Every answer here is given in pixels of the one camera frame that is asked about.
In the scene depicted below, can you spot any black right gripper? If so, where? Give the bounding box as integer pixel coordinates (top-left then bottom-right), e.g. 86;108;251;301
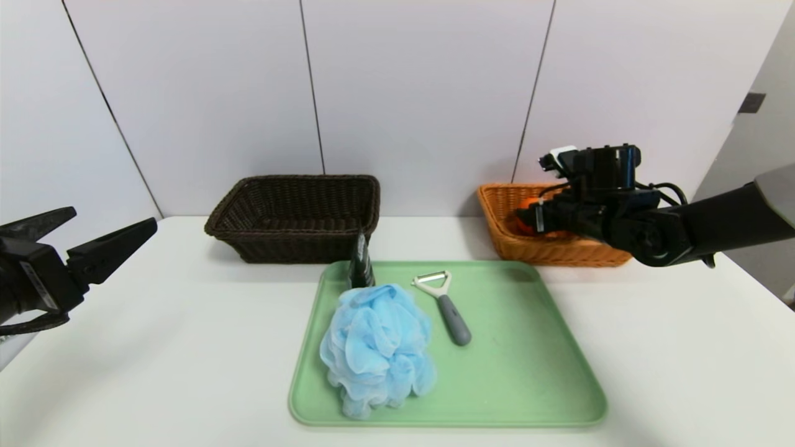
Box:
516;197;604;239

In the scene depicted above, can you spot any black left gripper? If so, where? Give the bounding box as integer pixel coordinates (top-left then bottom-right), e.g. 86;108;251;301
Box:
0;206;158;326

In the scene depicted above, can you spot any orange fruit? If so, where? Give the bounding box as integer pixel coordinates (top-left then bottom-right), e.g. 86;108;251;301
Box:
517;197;548;237

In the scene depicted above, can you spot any white peeler with grey handle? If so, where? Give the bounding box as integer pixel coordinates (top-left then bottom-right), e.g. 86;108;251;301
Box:
411;271;472;346

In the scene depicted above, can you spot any black cosmetic tube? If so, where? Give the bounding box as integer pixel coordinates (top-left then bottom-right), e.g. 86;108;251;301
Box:
348;228;376;289

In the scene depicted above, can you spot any blue mesh bath loofah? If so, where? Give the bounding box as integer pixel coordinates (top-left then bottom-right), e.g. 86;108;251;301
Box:
319;284;437;419

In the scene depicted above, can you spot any orange wicker basket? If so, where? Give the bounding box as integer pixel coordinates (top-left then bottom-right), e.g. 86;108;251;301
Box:
476;183;634;268

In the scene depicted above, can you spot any dark brown wicker basket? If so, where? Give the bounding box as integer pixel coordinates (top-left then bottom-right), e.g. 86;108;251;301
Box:
204;175;381;265

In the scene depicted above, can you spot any green plastic tray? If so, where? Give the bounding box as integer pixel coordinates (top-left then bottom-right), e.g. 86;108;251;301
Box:
289;260;607;428

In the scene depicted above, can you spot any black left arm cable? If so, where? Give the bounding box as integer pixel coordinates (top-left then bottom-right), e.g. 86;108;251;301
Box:
0;310;70;337

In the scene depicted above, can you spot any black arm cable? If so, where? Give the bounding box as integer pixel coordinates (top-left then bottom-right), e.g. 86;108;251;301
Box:
634;181;690;209
0;310;70;337

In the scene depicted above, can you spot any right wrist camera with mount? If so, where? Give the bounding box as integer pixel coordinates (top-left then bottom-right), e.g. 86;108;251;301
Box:
539;145;642;190

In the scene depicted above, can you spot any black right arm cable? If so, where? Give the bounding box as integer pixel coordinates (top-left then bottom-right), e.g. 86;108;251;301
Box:
634;181;690;209

